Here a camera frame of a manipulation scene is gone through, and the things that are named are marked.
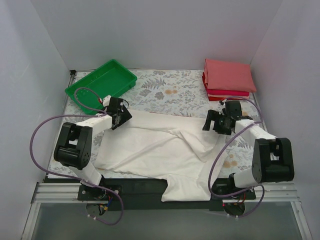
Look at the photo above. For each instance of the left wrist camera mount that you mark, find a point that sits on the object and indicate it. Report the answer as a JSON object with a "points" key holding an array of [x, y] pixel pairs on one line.
{"points": [[105, 101]]}

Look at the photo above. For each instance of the aluminium frame rail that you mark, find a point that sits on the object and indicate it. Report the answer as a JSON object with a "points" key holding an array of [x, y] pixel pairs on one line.
{"points": [[67, 193]]}

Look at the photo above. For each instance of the floral patterned table mat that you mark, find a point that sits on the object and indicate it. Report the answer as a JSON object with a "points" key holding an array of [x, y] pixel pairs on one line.
{"points": [[171, 92]]}

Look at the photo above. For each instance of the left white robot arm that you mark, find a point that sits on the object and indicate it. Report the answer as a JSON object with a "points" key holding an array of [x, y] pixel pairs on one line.
{"points": [[74, 145]]}

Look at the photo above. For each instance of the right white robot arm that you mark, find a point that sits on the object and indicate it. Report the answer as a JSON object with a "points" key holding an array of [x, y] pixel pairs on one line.
{"points": [[272, 160]]}

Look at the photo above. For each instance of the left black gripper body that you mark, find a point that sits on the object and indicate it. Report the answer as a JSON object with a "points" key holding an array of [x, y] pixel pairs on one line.
{"points": [[122, 116]]}

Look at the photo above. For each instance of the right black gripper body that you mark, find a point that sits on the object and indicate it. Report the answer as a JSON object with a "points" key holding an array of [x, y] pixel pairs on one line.
{"points": [[216, 122]]}

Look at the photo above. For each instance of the green plastic tray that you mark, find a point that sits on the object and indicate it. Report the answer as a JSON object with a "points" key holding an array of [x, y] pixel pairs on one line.
{"points": [[112, 79]]}

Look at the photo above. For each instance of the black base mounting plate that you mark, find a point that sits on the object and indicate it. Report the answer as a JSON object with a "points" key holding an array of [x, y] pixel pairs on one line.
{"points": [[141, 194]]}

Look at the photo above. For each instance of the magenta folded t-shirt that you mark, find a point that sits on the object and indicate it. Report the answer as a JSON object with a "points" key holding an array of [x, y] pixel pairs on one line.
{"points": [[218, 92]]}

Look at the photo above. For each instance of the white t-shirt red print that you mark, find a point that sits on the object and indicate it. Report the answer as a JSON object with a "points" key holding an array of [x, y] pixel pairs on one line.
{"points": [[165, 147]]}

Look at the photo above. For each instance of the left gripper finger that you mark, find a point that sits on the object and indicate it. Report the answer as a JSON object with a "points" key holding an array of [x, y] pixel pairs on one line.
{"points": [[125, 115], [117, 123]]}

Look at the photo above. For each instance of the salmon pink folded t-shirt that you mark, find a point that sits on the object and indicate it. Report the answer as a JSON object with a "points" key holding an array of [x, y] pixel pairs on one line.
{"points": [[228, 76]]}

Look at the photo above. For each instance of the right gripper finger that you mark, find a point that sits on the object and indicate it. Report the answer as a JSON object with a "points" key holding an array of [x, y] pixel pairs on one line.
{"points": [[212, 116], [218, 128]]}

